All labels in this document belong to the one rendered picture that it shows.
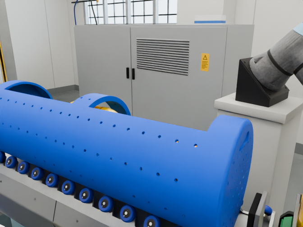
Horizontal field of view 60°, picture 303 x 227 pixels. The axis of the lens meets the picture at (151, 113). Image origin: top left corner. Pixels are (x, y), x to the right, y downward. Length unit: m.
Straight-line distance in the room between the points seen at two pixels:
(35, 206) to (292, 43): 1.12
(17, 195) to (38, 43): 5.01
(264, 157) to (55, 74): 5.33
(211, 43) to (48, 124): 1.68
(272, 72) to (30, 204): 1.06
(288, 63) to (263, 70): 0.10
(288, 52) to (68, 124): 0.89
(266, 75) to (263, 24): 2.21
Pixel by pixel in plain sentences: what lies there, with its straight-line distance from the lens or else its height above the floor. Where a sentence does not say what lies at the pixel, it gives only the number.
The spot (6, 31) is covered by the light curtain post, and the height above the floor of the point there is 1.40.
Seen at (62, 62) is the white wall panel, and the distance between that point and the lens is 6.18.
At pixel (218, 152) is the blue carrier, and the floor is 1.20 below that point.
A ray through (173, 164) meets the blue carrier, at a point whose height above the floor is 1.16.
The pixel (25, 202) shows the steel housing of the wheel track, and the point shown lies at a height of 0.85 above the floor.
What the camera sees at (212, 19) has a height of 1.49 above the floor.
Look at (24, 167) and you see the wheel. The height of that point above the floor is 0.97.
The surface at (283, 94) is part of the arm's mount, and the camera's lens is 1.37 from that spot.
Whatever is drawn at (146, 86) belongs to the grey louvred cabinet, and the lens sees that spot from 2.73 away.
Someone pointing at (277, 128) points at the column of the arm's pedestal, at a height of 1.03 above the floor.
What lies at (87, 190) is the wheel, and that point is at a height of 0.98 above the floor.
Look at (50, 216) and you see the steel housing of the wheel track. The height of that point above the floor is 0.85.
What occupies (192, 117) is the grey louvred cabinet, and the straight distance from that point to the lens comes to 2.43.
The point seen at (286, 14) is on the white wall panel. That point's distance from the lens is 3.34.
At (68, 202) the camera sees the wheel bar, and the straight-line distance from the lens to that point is 0.88.
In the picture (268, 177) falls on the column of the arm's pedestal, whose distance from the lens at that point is 1.30.
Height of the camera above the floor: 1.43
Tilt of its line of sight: 18 degrees down
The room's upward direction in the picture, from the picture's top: straight up
